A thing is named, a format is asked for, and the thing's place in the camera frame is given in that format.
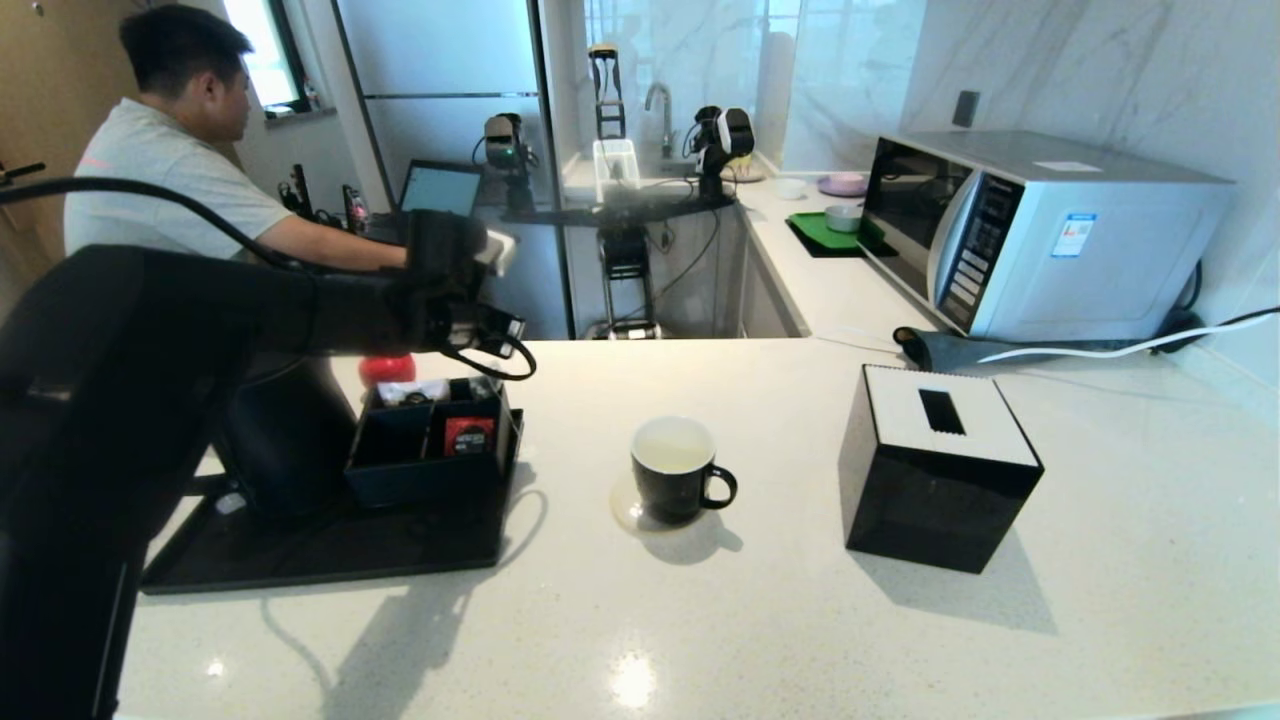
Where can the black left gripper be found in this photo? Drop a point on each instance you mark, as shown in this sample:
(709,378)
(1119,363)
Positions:
(470,328)

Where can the clear packet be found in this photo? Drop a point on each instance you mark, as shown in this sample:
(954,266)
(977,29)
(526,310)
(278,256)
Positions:
(488,390)

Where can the black electric kettle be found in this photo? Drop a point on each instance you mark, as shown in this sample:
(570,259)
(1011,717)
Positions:
(290,440)

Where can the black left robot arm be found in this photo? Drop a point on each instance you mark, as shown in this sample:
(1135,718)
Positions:
(150,330)

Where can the white tea bag packet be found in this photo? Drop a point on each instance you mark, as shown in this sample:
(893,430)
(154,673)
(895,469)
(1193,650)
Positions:
(410,392)

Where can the red tomato-shaped timer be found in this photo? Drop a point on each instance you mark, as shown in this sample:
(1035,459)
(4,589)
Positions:
(386,370)

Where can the red coffee sachet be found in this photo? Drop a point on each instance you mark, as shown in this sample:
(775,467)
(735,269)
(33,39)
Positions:
(468,438)

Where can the black laptop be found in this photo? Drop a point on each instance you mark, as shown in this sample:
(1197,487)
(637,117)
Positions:
(440,188)

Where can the black compartment organizer box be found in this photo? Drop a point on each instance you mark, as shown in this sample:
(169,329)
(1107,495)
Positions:
(420,482)

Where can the black teleoperation rig stand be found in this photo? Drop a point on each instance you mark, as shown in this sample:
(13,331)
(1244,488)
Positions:
(625,265)

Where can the black handheld teleoperation rig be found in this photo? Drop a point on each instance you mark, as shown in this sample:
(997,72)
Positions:
(325,205)

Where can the round translucent coaster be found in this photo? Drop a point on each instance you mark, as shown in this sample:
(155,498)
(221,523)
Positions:
(622,512)

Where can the black rectangular serving tray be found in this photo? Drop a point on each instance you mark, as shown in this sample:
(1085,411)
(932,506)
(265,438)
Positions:
(350,550)

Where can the black mug white inside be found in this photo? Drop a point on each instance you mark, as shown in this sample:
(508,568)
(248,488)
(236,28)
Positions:
(672,495)

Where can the silver refrigerator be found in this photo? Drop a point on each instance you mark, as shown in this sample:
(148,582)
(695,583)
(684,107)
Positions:
(450,60)

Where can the white kitchen cabinet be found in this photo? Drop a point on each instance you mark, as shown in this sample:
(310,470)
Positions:
(765,300)

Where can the chrome kitchen faucet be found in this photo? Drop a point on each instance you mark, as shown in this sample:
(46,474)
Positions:
(660,100)

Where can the small yellow cup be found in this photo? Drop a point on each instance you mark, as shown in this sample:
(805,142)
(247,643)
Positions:
(745,168)

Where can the person in grey t-shirt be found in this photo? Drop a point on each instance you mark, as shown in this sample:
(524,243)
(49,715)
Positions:
(160,170)

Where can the small white bowl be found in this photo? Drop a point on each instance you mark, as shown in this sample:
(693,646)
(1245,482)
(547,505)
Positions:
(790,188)

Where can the green plastic tray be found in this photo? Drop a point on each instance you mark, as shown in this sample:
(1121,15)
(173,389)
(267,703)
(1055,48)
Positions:
(812,232)

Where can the small grey bowl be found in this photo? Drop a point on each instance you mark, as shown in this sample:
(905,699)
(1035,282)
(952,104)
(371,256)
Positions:
(843,218)

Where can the purple plate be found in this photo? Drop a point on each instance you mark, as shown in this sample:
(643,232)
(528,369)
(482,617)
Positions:
(842,185)

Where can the black tissue box white lid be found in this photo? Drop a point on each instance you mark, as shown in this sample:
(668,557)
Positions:
(930,510)

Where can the silver microwave oven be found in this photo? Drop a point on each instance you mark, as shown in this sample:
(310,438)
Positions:
(1100,260)

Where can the black white-edged wrist camera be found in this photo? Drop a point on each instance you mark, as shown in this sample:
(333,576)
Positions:
(500,248)

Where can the black upright frame device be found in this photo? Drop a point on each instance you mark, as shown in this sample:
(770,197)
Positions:
(605,95)

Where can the window with dark frame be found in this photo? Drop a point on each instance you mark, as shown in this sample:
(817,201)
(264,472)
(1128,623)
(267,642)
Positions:
(262,50)

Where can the dark wall socket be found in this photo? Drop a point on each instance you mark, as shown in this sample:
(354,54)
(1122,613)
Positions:
(965,110)

